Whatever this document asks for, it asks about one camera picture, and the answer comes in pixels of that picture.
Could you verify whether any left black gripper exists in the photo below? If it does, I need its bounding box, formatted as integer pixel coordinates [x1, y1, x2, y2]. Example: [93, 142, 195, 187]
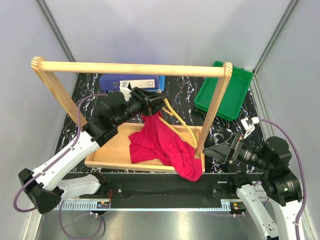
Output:
[114, 87, 170, 127]

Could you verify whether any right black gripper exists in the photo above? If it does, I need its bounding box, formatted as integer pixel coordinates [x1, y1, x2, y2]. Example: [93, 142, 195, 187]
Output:
[202, 130, 272, 171]

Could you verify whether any yellow clothes hanger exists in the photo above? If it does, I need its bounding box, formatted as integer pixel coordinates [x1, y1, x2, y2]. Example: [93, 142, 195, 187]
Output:
[158, 98, 198, 149]

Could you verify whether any red t shirt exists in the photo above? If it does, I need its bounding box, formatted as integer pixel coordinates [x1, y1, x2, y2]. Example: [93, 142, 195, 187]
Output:
[128, 112, 202, 182]

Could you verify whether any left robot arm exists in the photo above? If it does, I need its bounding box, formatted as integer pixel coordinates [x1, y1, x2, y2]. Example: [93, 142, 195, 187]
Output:
[13, 87, 167, 214]

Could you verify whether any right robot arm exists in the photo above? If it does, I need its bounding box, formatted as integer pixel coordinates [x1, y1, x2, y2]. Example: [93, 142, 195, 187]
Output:
[202, 134, 304, 240]

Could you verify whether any upper blue binder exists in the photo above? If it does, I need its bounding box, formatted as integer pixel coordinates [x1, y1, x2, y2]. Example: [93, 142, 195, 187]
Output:
[99, 73, 165, 92]

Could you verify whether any wooden tray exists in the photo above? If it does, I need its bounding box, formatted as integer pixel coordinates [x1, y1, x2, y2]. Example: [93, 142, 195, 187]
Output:
[85, 122, 202, 173]

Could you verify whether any green plastic bin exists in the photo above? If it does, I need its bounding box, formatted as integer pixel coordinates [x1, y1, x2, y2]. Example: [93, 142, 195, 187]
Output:
[194, 67, 254, 121]

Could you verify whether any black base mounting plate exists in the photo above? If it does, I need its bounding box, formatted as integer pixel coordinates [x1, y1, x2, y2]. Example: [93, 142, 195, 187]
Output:
[74, 172, 258, 210]

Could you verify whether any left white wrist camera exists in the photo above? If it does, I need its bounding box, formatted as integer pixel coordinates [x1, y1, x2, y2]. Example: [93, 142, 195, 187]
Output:
[119, 81, 132, 101]

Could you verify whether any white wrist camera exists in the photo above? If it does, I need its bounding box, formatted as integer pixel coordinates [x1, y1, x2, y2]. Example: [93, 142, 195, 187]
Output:
[241, 117, 260, 139]
[119, 81, 132, 101]

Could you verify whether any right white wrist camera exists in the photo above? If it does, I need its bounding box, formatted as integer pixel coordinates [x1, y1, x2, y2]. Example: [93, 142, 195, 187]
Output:
[241, 117, 260, 139]

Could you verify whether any white slotted cable duct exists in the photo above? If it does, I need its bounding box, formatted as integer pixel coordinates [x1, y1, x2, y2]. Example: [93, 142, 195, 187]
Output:
[55, 196, 231, 212]

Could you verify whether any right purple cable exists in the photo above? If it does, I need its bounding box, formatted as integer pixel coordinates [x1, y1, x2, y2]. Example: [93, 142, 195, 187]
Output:
[257, 118, 308, 240]

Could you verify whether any purple cable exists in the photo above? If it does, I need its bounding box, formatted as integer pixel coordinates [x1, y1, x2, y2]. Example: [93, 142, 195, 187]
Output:
[13, 93, 108, 238]
[257, 118, 308, 240]

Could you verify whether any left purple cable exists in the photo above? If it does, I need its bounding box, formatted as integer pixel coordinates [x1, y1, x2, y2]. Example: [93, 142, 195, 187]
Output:
[13, 93, 108, 238]

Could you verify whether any wooden clothes rack frame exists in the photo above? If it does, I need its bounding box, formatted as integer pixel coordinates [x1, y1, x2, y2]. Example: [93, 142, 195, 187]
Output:
[31, 56, 233, 155]

